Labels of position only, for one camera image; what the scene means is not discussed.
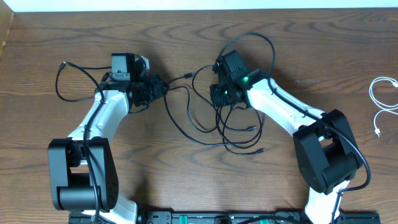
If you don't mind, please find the black USB cable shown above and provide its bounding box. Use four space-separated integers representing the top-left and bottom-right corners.
55 61 265 147

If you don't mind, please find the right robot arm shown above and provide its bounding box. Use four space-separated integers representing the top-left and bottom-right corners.
210 50 364 223

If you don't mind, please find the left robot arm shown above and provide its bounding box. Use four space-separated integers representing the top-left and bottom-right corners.
48 53 169 223

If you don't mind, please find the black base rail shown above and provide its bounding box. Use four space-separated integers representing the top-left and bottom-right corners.
68 210 382 224

